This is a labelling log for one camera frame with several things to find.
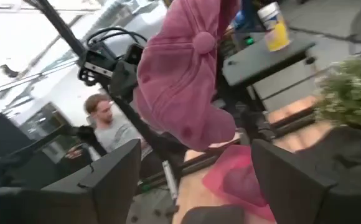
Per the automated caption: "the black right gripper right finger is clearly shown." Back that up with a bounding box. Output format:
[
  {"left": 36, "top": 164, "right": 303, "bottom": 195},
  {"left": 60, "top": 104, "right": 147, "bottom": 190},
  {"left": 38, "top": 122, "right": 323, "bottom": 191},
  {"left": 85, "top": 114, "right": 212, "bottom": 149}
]
[{"left": 250, "top": 138, "right": 337, "bottom": 224}]

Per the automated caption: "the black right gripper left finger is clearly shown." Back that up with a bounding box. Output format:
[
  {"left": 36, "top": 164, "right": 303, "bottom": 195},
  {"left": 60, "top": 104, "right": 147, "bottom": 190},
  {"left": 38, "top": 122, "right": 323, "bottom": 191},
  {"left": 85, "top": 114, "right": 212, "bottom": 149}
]
[{"left": 40, "top": 138, "right": 143, "bottom": 224}]

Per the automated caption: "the pink plastic tray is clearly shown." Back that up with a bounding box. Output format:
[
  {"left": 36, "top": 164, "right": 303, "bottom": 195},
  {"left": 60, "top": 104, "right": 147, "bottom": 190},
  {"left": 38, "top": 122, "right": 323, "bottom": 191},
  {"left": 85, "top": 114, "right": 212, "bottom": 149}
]
[{"left": 201, "top": 144, "right": 276, "bottom": 222}]

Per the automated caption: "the person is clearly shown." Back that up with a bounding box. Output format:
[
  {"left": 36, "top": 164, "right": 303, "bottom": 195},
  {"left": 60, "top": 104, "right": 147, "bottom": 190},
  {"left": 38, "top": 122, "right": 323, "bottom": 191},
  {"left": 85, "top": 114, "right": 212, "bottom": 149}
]
[{"left": 64, "top": 93, "right": 156, "bottom": 180}]

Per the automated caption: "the green potted plant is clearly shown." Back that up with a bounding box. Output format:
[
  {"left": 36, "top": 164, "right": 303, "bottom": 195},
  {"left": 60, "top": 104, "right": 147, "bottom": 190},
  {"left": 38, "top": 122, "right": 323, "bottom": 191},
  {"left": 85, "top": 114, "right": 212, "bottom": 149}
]
[{"left": 313, "top": 58, "right": 361, "bottom": 132}]

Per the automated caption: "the black and white cabinet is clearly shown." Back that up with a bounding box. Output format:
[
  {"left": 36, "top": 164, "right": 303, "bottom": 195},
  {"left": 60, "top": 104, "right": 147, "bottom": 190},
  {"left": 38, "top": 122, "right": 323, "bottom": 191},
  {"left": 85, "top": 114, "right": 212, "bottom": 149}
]
[{"left": 222, "top": 36, "right": 319, "bottom": 113}]

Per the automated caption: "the yellow and white canister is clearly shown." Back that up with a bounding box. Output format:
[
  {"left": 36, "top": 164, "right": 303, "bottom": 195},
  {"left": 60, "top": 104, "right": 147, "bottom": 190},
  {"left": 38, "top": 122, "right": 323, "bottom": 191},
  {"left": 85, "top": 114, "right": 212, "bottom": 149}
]
[{"left": 257, "top": 1, "right": 291, "bottom": 52}]

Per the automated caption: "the aluminium rail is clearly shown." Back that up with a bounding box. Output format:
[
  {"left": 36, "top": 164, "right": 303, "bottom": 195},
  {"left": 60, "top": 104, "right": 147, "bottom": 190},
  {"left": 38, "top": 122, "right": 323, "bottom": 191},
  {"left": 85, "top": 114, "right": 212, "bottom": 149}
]
[{"left": 161, "top": 159, "right": 179, "bottom": 202}]

